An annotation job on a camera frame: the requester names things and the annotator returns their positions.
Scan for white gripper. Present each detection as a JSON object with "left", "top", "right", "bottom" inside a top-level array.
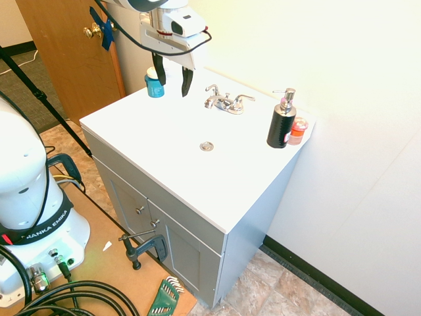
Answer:
[{"left": 139, "top": 13, "right": 207, "bottom": 98}]

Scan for teal jar with white lid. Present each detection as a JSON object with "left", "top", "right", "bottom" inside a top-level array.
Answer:
[{"left": 144, "top": 66, "right": 166, "bottom": 98}]

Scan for chrome sink faucet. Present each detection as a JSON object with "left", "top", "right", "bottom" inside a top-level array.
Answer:
[{"left": 203, "top": 84, "right": 256, "bottom": 116}]

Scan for white sink countertop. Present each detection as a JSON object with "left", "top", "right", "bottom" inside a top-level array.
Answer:
[{"left": 79, "top": 66, "right": 317, "bottom": 235}]

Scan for blue tape piece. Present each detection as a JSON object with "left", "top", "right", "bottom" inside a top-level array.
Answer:
[{"left": 88, "top": 7, "right": 118, "bottom": 51}]

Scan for brass door knob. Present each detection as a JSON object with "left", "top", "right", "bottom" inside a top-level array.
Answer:
[{"left": 82, "top": 22, "right": 103, "bottom": 40}]

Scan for brown wooden door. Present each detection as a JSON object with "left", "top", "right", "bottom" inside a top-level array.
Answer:
[{"left": 15, "top": 0, "right": 127, "bottom": 126}]

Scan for black soap dispenser bottle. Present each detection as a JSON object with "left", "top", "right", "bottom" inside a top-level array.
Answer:
[{"left": 266, "top": 88, "right": 297, "bottom": 149}]

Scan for red small jar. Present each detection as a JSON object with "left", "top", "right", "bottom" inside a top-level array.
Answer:
[{"left": 287, "top": 116, "right": 309, "bottom": 145}]

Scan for grey vanity cabinet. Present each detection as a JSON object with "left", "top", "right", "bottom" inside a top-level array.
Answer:
[{"left": 81, "top": 126, "right": 301, "bottom": 309}]

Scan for black metal C-clamp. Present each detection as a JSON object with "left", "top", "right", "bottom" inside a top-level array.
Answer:
[{"left": 118, "top": 229, "right": 169, "bottom": 271}]

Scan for brown wooden base board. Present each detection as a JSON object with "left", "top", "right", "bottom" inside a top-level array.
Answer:
[{"left": 0, "top": 182, "right": 199, "bottom": 316}]

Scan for green hex key set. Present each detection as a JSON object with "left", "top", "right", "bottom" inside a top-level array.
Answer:
[{"left": 145, "top": 276, "right": 186, "bottom": 316}]

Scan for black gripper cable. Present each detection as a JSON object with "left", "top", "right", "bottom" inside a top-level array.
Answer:
[{"left": 94, "top": 0, "right": 212, "bottom": 56}]

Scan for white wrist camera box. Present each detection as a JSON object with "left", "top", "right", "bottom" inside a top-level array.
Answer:
[{"left": 163, "top": 8, "right": 207, "bottom": 37}]

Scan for black camera tripod leg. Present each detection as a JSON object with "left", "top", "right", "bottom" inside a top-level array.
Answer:
[{"left": 0, "top": 45, "right": 93, "bottom": 159}]

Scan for white power cord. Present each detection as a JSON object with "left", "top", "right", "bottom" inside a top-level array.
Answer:
[{"left": 0, "top": 49, "right": 39, "bottom": 74}]

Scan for black cable bundle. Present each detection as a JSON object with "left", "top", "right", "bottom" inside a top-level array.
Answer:
[{"left": 0, "top": 245, "right": 141, "bottom": 316}]

